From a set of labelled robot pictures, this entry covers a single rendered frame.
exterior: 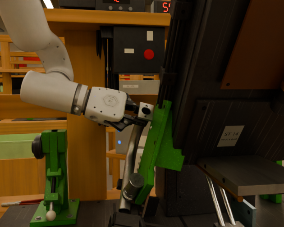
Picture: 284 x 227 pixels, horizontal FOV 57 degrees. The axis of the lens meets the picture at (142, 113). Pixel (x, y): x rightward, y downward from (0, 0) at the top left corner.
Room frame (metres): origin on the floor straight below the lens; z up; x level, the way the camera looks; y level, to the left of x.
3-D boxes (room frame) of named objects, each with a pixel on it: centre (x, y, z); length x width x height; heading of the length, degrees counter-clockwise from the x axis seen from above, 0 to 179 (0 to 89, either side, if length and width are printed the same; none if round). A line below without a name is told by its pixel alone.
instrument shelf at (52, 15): (0.99, -0.08, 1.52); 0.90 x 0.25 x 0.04; 99
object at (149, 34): (0.93, 0.02, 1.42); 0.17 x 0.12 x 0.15; 99
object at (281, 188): (0.65, -0.22, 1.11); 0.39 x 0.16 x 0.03; 9
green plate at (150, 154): (0.66, -0.06, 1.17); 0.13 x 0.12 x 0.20; 99
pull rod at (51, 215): (0.72, 0.26, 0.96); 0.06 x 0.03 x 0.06; 9
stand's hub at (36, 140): (0.80, 0.32, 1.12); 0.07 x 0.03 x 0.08; 9
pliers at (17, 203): (0.91, 0.42, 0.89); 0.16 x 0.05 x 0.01; 98
